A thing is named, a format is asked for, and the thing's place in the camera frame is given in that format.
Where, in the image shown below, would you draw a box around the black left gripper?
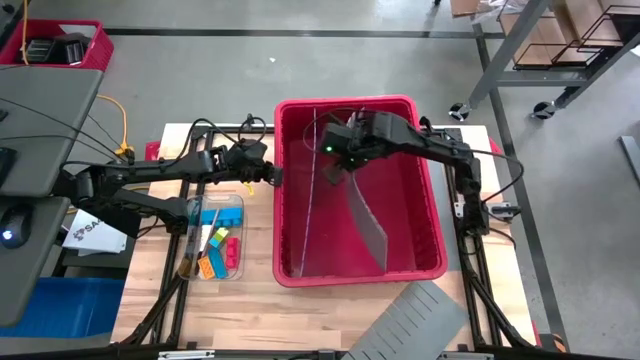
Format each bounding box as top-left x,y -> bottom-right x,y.
227,142 -> 285,188

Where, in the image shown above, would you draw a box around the grey metal bar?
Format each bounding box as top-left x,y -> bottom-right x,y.
618,134 -> 640,189

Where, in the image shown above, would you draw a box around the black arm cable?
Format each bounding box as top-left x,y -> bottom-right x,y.
164,114 -> 269,169
302,107 -> 526,204

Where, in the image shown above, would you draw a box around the black bar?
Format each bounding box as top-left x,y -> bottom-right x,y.
51,169 -> 142,239

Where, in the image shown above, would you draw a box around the white printed tag card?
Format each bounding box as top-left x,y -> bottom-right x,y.
198,224 -> 214,254

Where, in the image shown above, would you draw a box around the cardboard boxes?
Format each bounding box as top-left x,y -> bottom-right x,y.
449,0 -> 640,66

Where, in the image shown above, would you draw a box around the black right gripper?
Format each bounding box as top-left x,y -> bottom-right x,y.
323,110 -> 404,186

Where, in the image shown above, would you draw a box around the grey metal cart frame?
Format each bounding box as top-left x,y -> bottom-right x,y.
467,0 -> 640,109

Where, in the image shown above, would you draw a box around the black table frame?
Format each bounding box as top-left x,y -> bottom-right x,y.
117,114 -> 539,351

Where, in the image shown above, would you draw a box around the small red crate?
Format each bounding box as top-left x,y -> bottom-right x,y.
0,18 -> 115,74

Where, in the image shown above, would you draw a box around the grey desk top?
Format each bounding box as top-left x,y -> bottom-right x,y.
0,64 -> 105,199

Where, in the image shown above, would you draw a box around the black wire rack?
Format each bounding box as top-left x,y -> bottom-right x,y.
512,4 -> 631,70

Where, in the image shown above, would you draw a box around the yellow cable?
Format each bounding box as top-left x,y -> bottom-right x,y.
19,0 -> 30,66
94,94 -> 135,155

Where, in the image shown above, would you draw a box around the tool with wooden handle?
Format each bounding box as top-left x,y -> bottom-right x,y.
178,208 -> 221,279

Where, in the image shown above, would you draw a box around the yellow toy brick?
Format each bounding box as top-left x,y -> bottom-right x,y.
197,256 -> 217,280

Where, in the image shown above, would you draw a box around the long grey slotted divider panel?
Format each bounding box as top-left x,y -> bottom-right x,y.
298,107 -> 319,279
344,107 -> 390,274

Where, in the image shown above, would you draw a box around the grey mouse platform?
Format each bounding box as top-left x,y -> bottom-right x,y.
0,195 -> 71,329

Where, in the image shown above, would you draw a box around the white printed paper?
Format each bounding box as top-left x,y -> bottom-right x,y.
62,207 -> 139,255

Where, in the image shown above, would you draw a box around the large red plastic bin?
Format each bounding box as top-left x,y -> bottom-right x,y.
272,94 -> 449,289

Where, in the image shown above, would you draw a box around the blue plastic bin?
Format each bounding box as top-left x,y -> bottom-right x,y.
0,277 -> 126,340

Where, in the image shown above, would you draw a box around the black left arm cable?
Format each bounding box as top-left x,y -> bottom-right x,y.
164,114 -> 269,169

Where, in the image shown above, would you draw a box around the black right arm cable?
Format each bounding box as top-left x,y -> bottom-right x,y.
302,107 -> 526,204

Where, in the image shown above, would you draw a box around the black electronic box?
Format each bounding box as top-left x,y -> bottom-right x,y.
53,33 -> 92,67
24,38 -> 54,65

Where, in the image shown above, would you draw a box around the long blue toy brick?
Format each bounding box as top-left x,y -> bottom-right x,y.
199,207 -> 245,227

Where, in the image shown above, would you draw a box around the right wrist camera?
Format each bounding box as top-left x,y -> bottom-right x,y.
319,122 -> 351,157

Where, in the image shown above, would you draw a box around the clear plastic tray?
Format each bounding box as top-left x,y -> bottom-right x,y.
177,193 -> 247,281

